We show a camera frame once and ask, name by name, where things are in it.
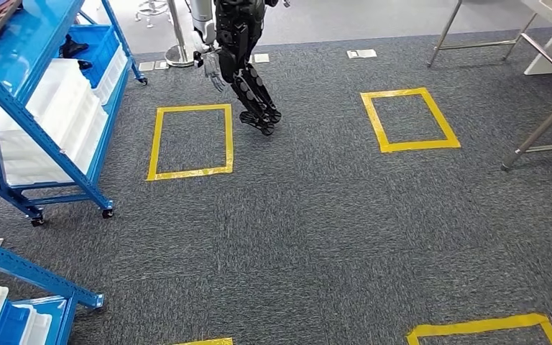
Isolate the blue plastic bin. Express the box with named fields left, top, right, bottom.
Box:
left=65, top=24, right=121, bottom=90
left=0, top=300, right=32, bottom=345

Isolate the steel table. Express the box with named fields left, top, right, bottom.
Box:
left=426, top=0, right=552, bottom=173

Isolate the blue metal shelf rack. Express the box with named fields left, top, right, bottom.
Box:
left=0, top=0, right=148, bottom=228
left=0, top=235, right=106, bottom=345

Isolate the silver chair base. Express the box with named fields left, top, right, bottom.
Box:
left=134, top=0, right=173, bottom=28

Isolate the yellow floor tape square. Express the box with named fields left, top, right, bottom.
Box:
left=405, top=313, right=552, bottom=345
left=360, top=87, right=461, bottom=155
left=146, top=103, right=235, bottom=183

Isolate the grey bystander robot hand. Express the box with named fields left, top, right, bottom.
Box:
left=203, top=49, right=229, bottom=93

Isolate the silver stanchion post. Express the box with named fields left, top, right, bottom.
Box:
left=164, top=0, right=197, bottom=68

